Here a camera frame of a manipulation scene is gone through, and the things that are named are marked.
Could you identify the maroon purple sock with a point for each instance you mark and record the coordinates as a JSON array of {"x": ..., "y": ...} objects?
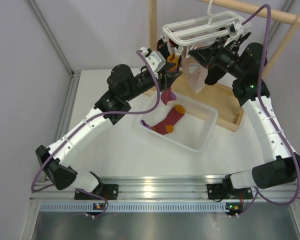
[{"x": 166, "y": 126}]

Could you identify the maroon orange sock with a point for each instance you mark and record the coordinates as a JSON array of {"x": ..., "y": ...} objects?
[{"x": 167, "y": 94}]

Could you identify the white plastic basket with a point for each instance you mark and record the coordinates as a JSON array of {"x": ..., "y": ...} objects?
[{"x": 191, "y": 132}]

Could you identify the aluminium corner frame profile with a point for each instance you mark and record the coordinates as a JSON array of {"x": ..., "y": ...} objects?
[{"x": 69, "y": 97}]

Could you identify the black white striped sock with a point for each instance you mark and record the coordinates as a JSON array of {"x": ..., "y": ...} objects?
[{"x": 237, "y": 71}]

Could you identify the black sock on hanger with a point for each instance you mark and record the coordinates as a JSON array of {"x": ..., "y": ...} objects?
[{"x": 160, "y": 44}]

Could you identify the aluminium mounting rail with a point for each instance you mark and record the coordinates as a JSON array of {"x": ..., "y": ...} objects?
[{"x": 165, "y": 188}]

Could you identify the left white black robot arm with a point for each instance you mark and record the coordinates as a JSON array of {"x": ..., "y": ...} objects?
[{"x": 123, "y": 86}]

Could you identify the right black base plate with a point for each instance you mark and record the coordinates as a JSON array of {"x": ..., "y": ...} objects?
[{"x": 218, "y": 192}]

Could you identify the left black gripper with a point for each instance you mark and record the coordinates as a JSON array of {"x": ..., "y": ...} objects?
[{"x": 167, "y": 77}]

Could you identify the wooden drying rack stand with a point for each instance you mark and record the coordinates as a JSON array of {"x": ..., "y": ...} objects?
[{"x": 219, "y": 96}]

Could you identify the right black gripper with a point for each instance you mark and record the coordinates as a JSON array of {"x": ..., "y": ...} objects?
[{"x": 207, "y": 57}]

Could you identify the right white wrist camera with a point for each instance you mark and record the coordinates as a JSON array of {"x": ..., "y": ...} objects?
[{"x": 235, "y": 29}]

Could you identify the navy santa sock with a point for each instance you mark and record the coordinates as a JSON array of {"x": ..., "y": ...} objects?
[{"x": 172, "y": 46}]

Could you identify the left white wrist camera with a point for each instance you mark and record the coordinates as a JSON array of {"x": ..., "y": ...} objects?
[{"x": 154, "y": 58}]

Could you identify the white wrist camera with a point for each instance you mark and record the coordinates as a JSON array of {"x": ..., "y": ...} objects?
[
  {"x": 235, "y": 29},
  {"x": 154, "y": 58}
]

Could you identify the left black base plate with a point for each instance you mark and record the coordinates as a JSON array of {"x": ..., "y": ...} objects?
[{"x": 106, "y": 191}]

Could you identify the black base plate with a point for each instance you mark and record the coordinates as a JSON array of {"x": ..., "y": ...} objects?
[
  {"x": 218, "y": 192},
  {"x": 106, "y": 191}
]

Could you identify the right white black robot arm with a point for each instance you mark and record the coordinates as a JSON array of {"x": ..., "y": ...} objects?
[{"x": 281, "y": 162}]

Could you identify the white plastic clip hanger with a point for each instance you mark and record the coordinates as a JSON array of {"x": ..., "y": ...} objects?
[{"x": 202, "y": 31}]

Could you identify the grey slotted cable duct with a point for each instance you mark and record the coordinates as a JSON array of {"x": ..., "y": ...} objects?
[{"x": 141, "y": 207}]

